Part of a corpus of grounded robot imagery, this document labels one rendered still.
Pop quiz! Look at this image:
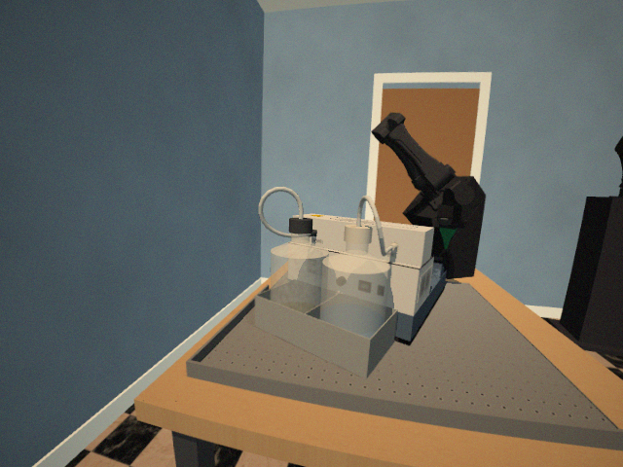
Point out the clear plastic bottle with black cap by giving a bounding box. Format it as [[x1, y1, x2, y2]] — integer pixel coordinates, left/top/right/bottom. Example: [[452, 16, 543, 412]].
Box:
[[271, 218, 329, 313]]

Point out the clear plastic bottle with beige cap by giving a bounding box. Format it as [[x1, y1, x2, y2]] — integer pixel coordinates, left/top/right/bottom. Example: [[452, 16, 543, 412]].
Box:
[[319, 225, 390, 339]]

